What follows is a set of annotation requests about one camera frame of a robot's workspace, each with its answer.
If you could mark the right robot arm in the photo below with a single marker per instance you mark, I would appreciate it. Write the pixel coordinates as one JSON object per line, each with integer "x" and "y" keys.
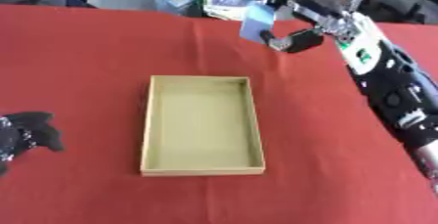
{"x": 388, "y": 81}

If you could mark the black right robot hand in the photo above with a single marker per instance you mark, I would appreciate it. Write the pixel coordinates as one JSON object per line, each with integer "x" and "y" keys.
{"x": 301, "y": 40}

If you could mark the tan cardboard box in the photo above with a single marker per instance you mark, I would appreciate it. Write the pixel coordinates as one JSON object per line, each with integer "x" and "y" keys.
{"x": 202, "y": 125}

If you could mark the white paper pile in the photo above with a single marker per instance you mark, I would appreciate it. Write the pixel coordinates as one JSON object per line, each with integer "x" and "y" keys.
{"x": 231, "y": 1}

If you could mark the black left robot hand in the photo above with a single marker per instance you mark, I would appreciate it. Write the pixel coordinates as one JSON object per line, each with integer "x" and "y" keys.
{"x": 26, "y": 135}

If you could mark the light blue box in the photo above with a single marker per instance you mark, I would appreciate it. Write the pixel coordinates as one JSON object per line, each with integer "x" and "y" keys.
{"x": 256, "y": 22}

